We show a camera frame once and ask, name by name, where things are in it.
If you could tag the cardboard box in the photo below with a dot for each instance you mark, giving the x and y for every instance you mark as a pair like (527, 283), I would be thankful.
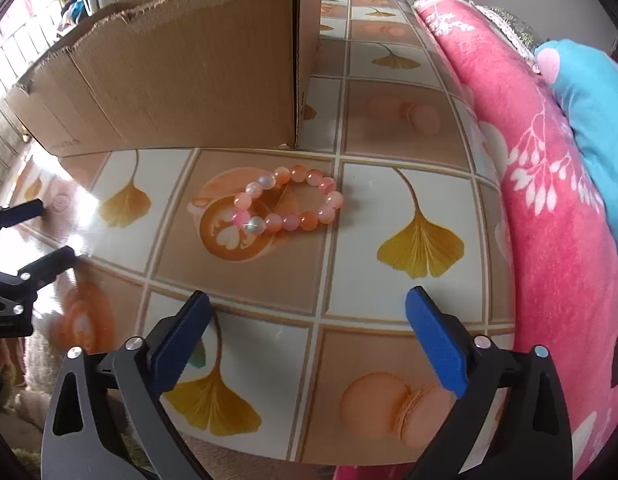
(189, 70)

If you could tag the printed tablecloth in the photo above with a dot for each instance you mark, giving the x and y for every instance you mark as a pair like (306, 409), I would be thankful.
(389, 200)

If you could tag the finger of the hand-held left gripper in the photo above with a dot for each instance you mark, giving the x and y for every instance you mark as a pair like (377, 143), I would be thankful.
(34, 270)
(19, 210)

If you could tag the hanging clothes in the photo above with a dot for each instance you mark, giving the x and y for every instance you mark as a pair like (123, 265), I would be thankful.
(74, 5)

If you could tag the pink floral blanket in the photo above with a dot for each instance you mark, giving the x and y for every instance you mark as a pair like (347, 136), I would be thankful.
(539, 185)

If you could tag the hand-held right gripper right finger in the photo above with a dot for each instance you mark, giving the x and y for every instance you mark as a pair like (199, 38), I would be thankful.
(436, 340)

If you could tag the blue pillow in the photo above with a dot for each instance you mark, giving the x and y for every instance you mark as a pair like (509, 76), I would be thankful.
(589, 100)

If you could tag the lace cloth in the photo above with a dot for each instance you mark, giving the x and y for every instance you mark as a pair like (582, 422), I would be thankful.
(509, 25)

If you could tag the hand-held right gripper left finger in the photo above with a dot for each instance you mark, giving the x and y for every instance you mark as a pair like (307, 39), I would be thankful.
(184, 345)

